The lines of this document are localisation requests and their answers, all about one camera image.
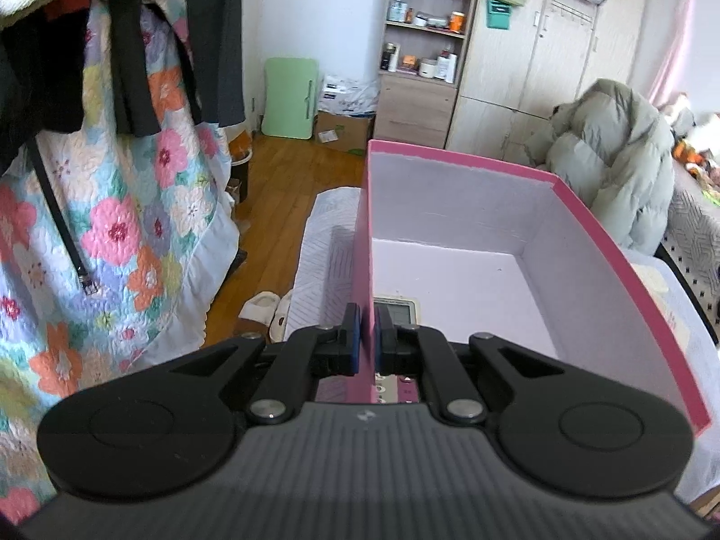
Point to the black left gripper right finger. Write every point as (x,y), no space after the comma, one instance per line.
(425,356)

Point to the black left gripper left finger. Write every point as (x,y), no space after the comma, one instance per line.
(291,375)

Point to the cream remote with grey screen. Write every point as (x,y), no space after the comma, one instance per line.
(392,388)

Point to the pink cardboard box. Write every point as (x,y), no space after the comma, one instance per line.
(484,246)

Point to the white slippers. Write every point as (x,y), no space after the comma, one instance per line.
(266,313)

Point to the white patterned table cloth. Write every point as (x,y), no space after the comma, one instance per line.
(324,276)

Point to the cardboard box on floor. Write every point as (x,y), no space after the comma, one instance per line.
(348,134)

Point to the floral quilt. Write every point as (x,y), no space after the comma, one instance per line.
(151,219)

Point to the black belt with buckle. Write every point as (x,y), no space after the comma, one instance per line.
(84,277)

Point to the green folding table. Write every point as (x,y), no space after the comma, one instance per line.
(291,95)

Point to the grey-green puffer jacket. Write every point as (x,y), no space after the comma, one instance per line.
(613,148)

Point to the patterned bed cover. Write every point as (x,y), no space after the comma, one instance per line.
(691,241)

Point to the wooden shelf cabinet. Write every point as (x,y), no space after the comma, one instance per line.
(423,49)

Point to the teal hanging organizer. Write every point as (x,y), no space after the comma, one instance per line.
(498,15)

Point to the light wood wardrobe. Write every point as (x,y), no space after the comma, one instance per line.
(547,55)

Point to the pink curtain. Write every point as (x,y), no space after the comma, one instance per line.
(671,72)

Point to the black hanging garment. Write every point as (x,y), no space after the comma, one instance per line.
(42,64)

